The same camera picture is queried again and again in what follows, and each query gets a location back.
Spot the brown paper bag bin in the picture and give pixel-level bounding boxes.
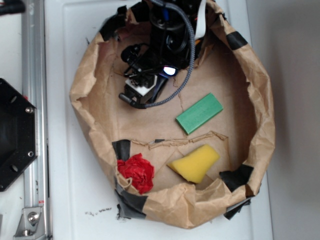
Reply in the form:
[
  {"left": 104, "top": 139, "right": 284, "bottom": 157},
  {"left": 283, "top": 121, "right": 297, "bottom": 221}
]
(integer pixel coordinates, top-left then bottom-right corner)
[{"left": 69, "top": 0, "right": 275, "bottom": 229}]

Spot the metal corner bracket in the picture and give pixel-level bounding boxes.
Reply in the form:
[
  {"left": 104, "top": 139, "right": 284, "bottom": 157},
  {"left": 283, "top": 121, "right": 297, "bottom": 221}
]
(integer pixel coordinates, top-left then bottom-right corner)
[{"left": 13, "top": 206, "right": 47, "bottom": 240}]

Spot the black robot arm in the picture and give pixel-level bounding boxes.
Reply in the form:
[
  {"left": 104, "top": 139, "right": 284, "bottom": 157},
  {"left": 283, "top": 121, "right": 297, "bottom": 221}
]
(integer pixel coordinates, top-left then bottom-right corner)
[{"left": 119, "top": 0, "right": 206, "bottom": 109}]

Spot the green rectangular block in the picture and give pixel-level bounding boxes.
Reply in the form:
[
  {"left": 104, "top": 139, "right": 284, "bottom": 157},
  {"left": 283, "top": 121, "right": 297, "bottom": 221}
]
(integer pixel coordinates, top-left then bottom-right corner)
[{"left": 175, "top": 93, "right": 224, "bottom": 135}]

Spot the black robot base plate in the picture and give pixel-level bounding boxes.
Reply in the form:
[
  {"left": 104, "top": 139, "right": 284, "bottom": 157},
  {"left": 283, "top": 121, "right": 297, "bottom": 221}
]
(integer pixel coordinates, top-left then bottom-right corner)
[{"left": 0, "top": 78, "right": 37, "bottom": 192}]

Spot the aluminium rail profile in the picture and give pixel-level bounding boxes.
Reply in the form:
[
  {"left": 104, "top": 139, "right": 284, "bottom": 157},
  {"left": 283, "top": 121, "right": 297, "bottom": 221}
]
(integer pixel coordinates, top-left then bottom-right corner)
[{"left": 21, "top": 0, "right": 53, "bottom": 240}]

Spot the grey braided cable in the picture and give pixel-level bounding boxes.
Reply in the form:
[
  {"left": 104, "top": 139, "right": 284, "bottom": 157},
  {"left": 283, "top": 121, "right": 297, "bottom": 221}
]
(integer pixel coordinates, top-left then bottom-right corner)
[{"left": 131, "top": 0, "right": 196, "bottom": 109}]

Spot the yellow sponge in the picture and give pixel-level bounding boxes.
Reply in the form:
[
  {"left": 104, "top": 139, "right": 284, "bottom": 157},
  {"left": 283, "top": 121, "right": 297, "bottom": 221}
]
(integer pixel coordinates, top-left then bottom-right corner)
[{"left": 167, "top": 144, "right": 220, "bottom": 184}]

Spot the white flat ribbon cable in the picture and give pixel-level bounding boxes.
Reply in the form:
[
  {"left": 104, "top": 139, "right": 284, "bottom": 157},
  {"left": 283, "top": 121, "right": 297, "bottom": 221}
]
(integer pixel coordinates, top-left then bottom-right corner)
[{"left": 193, "top": 0, "right": 207, "bottom": 39}]

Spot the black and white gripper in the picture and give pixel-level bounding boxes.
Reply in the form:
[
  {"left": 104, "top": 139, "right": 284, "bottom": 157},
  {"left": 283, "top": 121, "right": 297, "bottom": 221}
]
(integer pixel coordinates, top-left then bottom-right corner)
[{"left": 119, "top": 43, "right": 178, "bottom": 108}]

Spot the white plastic tray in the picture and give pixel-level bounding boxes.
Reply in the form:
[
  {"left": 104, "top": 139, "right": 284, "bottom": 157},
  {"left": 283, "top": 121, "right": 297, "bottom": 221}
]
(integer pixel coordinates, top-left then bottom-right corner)
[{"left": 44, "top": 0, "right": 273, "bottom": 240}]

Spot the red crumpled paper ball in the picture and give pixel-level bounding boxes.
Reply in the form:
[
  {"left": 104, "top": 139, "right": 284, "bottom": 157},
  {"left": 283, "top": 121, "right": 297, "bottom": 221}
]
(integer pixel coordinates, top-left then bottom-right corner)
[{"left": 117, "top": 153, "right": 155, "bottom": 195}]

